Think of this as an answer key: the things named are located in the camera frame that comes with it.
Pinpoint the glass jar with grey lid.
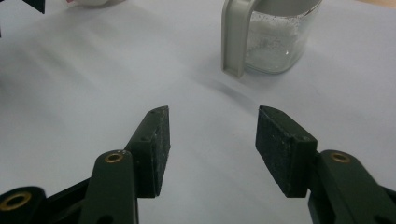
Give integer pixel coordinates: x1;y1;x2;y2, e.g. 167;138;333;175
220;0;323;78

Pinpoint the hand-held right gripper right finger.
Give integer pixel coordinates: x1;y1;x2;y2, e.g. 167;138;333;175
255;105;396;224

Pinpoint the red and white sugar bag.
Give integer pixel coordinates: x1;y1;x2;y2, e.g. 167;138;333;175
64;0;125;7

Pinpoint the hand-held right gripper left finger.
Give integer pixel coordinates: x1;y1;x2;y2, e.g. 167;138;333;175
78;105;172;224

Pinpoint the wooden table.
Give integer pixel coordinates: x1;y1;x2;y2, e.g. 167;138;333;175
358;0;396;8

